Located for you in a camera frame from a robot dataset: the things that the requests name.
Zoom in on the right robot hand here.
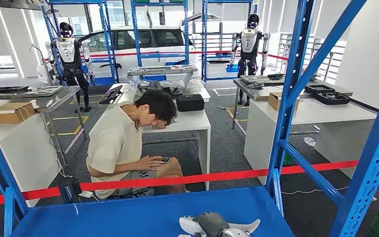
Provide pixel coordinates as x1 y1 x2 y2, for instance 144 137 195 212
193 211 231 237

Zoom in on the white plastic shell part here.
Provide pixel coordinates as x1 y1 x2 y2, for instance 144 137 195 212
178 216 261 237

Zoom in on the white desk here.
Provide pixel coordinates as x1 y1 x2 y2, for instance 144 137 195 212
98 82 212 192
0 109 63 207
243 97 378 187

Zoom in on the black hard case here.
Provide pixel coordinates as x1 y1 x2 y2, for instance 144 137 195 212
176 94 205 113

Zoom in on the person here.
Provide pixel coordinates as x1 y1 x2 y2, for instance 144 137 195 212
85 89 190 201

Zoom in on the cardboard box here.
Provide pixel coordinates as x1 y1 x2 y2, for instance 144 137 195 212
267 92 301 112
0 102 36 124

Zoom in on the steel table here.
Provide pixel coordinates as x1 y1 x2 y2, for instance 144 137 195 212
232 76 354 131
0 85 88 166

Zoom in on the grey parts tray on stand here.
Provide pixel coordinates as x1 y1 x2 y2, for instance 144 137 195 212
126 64 199 89

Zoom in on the black slotted tray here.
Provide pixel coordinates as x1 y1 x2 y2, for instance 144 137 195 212
98 84 124 106

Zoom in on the humanoid robot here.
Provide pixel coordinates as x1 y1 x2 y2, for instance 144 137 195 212
230 13 271 107
45 22 94 114

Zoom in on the white car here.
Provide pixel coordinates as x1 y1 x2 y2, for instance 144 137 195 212
77 13 222 82

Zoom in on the white railing fence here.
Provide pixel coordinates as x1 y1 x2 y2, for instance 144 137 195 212
274 32 348 84

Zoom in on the black barrier post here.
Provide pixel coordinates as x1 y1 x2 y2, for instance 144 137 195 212
58 176 83 204

